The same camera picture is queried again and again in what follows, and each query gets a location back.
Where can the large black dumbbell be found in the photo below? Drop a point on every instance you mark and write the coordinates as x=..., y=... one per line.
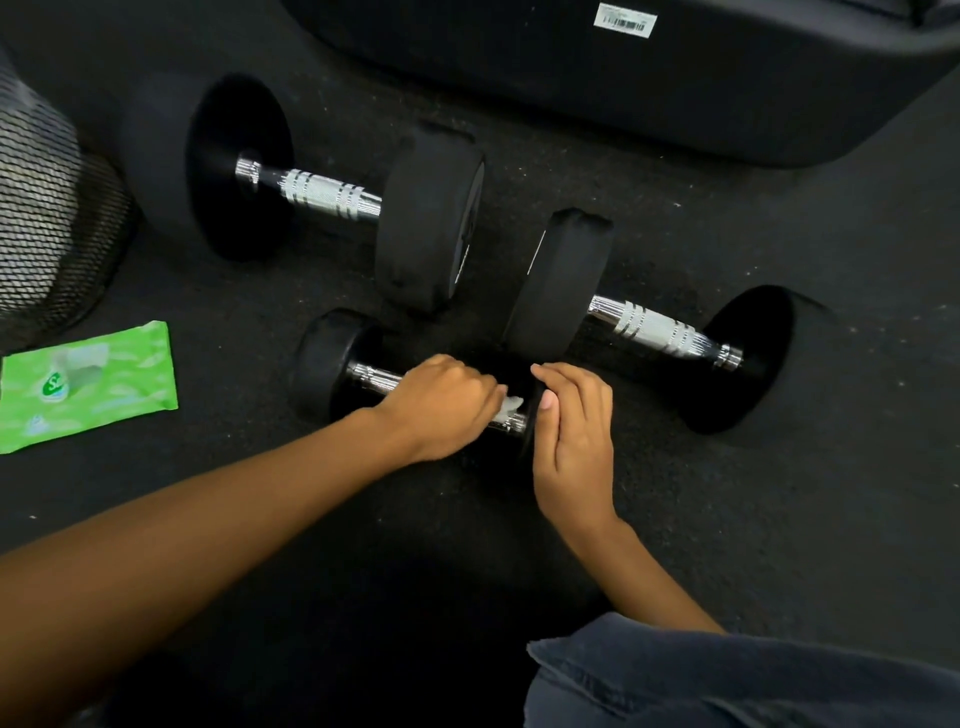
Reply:
x=427, y=217

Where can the white barcode sticker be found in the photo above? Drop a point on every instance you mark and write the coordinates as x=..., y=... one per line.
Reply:
x=625, y=19

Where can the small black dumbbell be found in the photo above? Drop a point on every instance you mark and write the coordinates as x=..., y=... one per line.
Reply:
x=326, y=360

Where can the person's left forearm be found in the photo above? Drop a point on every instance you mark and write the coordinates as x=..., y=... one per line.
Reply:
x=187, y=555

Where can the person's left fingers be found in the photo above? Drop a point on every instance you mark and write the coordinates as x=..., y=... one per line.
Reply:
x=476, y=390

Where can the person's right hand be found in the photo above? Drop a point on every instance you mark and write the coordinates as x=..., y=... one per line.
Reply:
x=576, y=457

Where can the black mesh waste basket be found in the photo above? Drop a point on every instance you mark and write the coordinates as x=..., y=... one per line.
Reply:
x=45, y=225

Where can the person's right thumb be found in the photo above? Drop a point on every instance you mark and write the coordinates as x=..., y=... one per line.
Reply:
x=545, y=431

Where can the black gym equipment base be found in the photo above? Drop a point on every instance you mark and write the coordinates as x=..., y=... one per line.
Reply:
x=712, y=82

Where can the green wet wipes pack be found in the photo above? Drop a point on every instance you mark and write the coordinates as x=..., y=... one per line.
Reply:
x=97, y=386

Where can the medium black dumbbell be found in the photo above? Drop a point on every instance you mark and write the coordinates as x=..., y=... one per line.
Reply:
x=559, y=285

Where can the person's leg in dark jeans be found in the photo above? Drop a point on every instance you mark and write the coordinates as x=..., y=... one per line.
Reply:
x=735, y=679

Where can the person's left hand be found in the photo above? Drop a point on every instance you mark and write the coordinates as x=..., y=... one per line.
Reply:
x=439, y=412

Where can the white wet wipe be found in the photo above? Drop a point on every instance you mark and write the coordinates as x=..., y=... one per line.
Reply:
x=511, y=409

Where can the person's right forearm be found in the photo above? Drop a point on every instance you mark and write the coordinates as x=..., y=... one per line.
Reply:
x=637, y=585

